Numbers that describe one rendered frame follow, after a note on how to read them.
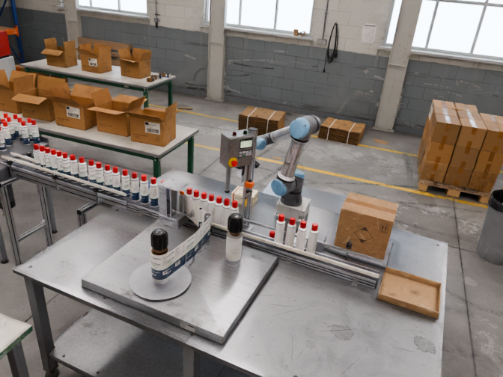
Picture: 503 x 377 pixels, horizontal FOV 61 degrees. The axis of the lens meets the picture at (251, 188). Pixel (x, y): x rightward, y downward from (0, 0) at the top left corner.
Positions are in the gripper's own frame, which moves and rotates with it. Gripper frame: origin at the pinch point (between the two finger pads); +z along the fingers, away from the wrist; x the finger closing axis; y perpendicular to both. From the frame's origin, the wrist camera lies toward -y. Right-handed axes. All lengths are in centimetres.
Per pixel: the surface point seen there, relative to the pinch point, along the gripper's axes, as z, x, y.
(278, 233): 4, 52, -40
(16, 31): -3, -430, 651
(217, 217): 4.6, 48.7, 0.0
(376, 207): -9, 21, -89
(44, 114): 10, -71, 245
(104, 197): 12, 46, 85
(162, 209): 1, 59, 31
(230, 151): -39, 47, -6
